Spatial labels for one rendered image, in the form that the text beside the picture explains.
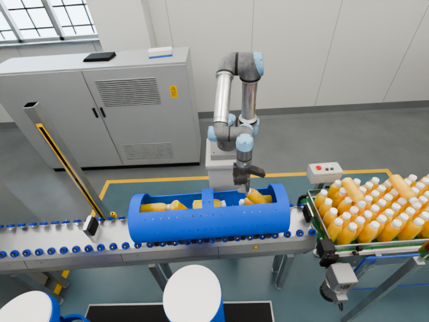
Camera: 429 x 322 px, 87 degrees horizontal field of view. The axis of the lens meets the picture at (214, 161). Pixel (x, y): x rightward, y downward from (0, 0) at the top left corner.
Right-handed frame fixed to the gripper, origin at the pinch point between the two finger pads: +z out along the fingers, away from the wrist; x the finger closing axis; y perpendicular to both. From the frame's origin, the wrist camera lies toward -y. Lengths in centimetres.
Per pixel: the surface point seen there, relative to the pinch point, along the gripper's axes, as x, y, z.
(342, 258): 23, -54, 40
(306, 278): 3, -59, 127
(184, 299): 44, 35, 23
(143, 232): 13, 57, 13
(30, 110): -30, 110, -41
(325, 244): 20, -42, 27
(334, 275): 32, -46, 42
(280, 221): 13.1, -16.6, 11.9
